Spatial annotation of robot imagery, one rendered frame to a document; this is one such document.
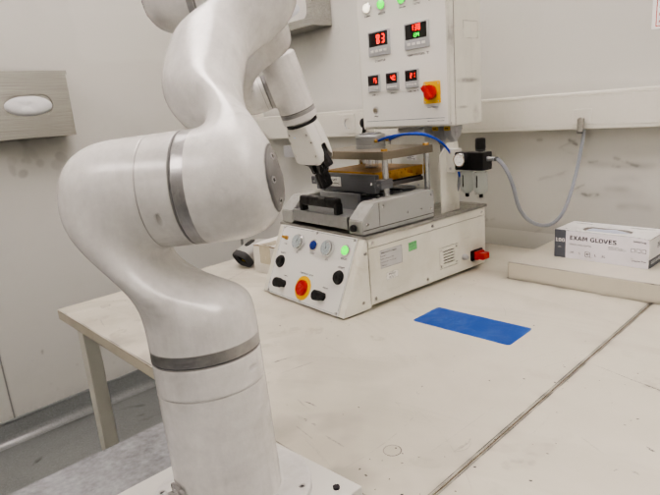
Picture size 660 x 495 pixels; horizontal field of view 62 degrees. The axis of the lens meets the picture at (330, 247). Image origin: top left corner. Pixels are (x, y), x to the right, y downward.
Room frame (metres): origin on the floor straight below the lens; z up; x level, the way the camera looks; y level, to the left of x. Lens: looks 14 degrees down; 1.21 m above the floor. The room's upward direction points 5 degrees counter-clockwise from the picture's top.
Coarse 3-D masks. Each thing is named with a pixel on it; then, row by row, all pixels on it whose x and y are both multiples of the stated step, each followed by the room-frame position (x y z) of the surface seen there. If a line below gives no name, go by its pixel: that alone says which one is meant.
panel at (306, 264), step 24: (288, 240) 1.42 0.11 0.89; (312, 240) 1.34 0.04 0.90; (336, 240) 1.28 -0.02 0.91; (288, 264) 1.38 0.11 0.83; (312, 264) 1.31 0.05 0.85; (336, 264) 1.24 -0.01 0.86; (288, 288) 1.34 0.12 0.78; (312, 288) 1.27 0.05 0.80; (336, 288) 1.21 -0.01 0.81; (336, 312) 1.18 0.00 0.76
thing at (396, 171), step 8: (368, 160) 1.45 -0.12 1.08; (376, 160) 1.45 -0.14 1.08; (336, 168) 1.51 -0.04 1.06; (344, 168) 1.49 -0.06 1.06; (352, 168) 1.48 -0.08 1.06; (360, 168) 1.46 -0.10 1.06; (368, 168) 1.44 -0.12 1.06; (376, 168) 1.43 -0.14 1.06; (392, 168) 1.40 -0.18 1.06; (400, 168) 1.38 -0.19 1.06; (408, 168) 1.40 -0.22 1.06; (416, 168) 1.42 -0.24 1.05; (392, 176) 1.36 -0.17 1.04; (400, 176) 1.38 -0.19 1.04; (408, 176) 1.40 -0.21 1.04; (416, 176) 1.42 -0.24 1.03; (400, 184) 1.38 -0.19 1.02
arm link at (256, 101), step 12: (276, 36) 1.12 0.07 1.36; (288, 36) 1.16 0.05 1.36; (264, 48) 1.14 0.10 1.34; (276, 48) 1.15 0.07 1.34; (252, 60) 1.17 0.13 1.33; (264, 60) 1.16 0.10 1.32; (252, 72) 1.18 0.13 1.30; (252, 84) 1.22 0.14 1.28; (252, 96) 1.24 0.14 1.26; (264, 96) 1.27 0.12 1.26; (252, 108) 1.27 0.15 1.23; (264, 108) 1.28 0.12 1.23
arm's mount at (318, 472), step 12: (276, 444) 0.66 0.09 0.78; (300, 456) 0.62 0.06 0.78; (168, 468) 0.63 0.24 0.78; (312, 468) 0.59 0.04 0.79; (324, 468) 0.59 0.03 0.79; (144, 480) 0.61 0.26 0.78; (156, 480) 0.61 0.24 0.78; (312, 480) 0.57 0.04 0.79; (324, 480) 0.56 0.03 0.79; (336, 480) 0.56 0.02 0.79; (348, 480) 0.56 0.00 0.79; (132, 492) 0.59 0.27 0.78; (144, 492) 0.58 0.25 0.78; (312, 492) 0.54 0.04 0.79; (324, 492) 0.54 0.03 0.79; (336, 492) 0.54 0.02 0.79; (348, 492) 0.54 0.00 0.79; (360, 492) 0.54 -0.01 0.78
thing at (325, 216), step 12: (324, 192) 1.43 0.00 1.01; (336, 192) 1.39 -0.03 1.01; (348, 192) 1.37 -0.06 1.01; (348, 204) 1.36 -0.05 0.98; (300, 216) 1.40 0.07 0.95; (312, 216) 1.36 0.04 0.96; (324, 216) 1.32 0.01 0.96; (336, 216) 1.29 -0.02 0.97; (348, 216) 1.26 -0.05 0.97; (348, 228) 1.26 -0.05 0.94
